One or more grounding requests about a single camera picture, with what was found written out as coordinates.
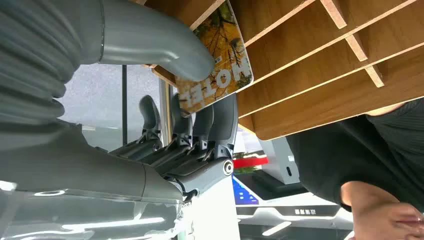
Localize wooden slotted card rack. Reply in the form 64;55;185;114
129;0;424;142

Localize person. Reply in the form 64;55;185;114
285;97;424;240

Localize thin black pole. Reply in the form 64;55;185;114
121;64;129;147

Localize ribbed grey right arm sleeve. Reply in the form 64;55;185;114
0;0;104;153

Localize white pillar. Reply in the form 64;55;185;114
180;175;241;240

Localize blue display screen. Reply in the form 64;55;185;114
231;174;260;206

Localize red sign strip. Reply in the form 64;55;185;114
233;156;270;169

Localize white kiosk stand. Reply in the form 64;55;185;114
258;137;301;186

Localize white reception counter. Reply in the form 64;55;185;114
234;170;356;240

